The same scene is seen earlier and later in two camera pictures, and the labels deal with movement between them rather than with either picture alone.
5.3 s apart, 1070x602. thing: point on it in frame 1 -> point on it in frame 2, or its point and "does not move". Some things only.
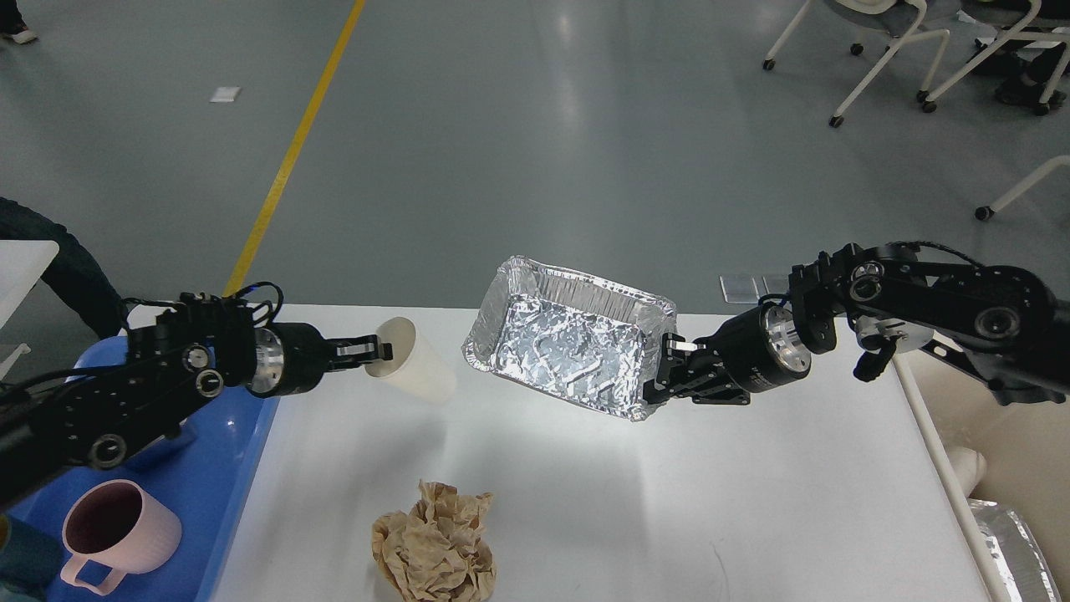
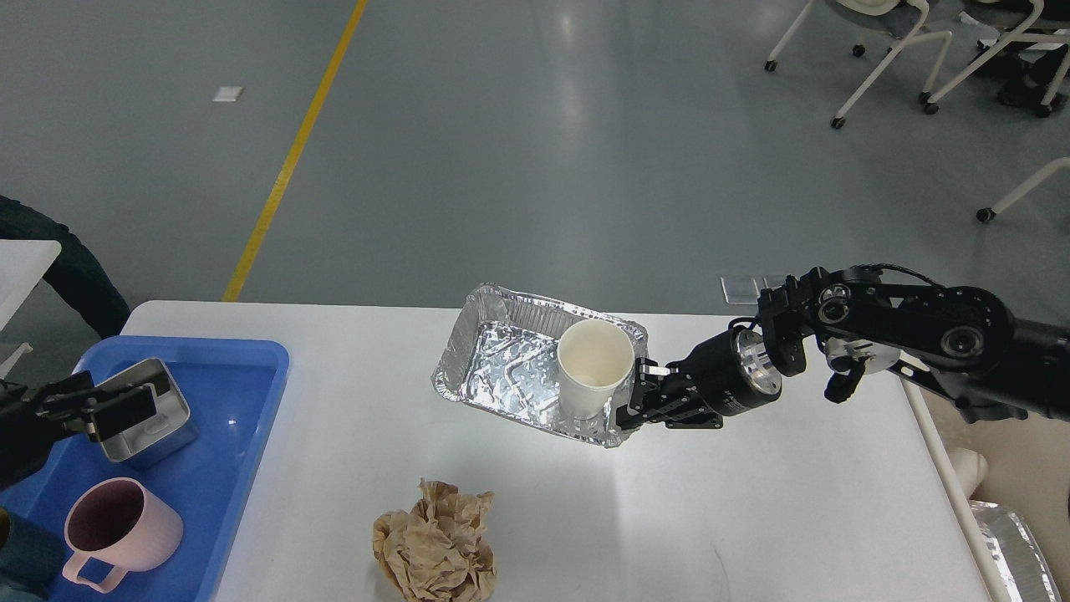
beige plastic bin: [1024, 445] does not move
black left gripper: [292, 358] -> [32, 420]
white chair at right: [984, 213] does not move
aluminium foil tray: [590, 342] -> [502, 355]
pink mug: [118, 522] does not move
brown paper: [437, 552] does not move
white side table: [22, 264] does not move
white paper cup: [416, 367] -> [594, 356]
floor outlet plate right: [777, 283] does not move
